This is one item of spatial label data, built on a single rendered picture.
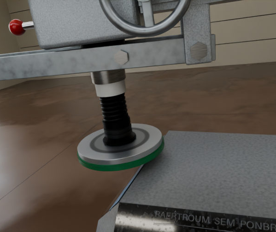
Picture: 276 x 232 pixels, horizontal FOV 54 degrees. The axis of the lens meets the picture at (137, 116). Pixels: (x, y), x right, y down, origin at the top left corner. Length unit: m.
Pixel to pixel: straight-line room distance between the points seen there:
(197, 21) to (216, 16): 6.08
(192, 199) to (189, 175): 0.08
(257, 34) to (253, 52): 0.38
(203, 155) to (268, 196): 0.19
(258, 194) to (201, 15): 0.34
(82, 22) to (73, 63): 0.10
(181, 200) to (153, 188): 0.07
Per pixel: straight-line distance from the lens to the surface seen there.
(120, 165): 0.59
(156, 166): 0.65
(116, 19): 0.45
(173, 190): 0.57
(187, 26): 0.53
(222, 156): 0.68
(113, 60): 0.57
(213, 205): 0.53
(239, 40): 6.61
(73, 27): 0.53
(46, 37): 0.55
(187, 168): 0.63
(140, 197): 0.56
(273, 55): 6.68
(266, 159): 0.67
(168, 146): 0.74
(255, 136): 0.78
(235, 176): 0.60
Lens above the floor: 1.19
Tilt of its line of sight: 19 degrees down
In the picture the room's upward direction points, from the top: 8 degrees counter-clockwise
